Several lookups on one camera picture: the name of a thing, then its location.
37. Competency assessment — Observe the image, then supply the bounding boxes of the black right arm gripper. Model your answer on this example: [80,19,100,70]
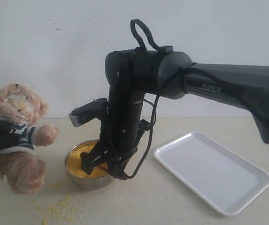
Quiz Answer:
[80,87,145,180]

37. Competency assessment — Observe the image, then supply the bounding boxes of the beige teddy bear striped sweater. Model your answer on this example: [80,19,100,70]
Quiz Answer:
[0,82,60,195]

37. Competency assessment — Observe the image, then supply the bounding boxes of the brown wooden spoon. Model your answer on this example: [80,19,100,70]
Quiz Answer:
[97,165,109,173]

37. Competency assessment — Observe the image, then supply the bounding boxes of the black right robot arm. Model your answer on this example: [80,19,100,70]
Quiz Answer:
[81,48,269,180]

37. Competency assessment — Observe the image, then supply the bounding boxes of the steel bowl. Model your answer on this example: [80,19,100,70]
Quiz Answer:
[64,142,114,190]

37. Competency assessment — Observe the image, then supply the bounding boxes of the yellow millet grains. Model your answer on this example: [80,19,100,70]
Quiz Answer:
[66,144,107,179]

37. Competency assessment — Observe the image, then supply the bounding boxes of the white rectangular plastic tray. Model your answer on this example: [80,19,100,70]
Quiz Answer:
[154,132,269,216]

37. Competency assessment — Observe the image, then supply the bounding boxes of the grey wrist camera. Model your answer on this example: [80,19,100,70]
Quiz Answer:
[69,98,108,127]

